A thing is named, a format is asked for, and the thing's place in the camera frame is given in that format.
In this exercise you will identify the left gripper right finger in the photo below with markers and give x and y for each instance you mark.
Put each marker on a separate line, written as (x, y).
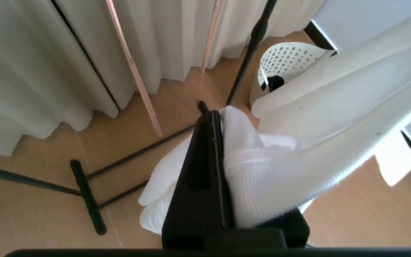
(291, 231)

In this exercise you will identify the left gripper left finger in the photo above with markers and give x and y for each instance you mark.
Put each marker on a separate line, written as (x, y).
(191, 214)

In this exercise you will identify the white printed t-shirt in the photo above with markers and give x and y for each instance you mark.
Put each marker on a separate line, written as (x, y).
(298, 125)

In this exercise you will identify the black clothes rack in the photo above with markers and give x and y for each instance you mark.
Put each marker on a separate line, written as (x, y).
(87, 196)

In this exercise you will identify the white laundry basket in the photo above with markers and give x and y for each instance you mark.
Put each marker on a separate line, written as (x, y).
(287, 57)

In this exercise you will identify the beige curtain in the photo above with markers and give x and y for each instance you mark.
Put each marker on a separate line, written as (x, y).
(30, 71)

